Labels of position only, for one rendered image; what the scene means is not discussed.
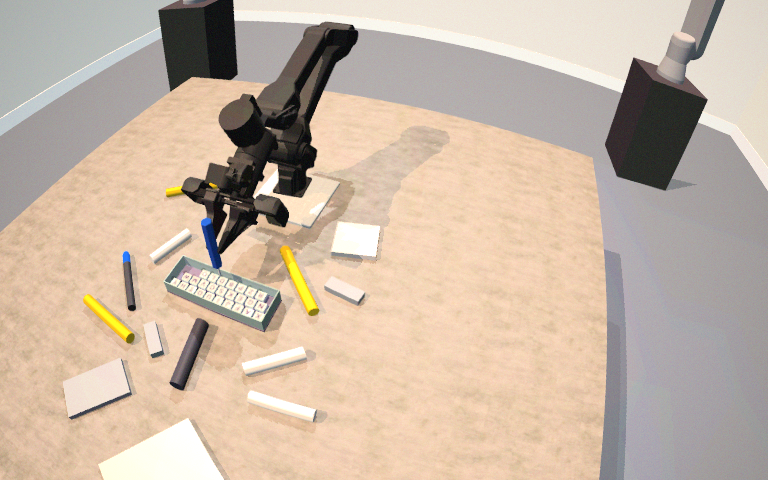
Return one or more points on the keyboard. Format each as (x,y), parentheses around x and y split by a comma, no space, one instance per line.
(233,296)

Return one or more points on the yellow cylinder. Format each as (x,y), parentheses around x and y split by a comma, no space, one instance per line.
(299,282)
(109,319)
(175,191)

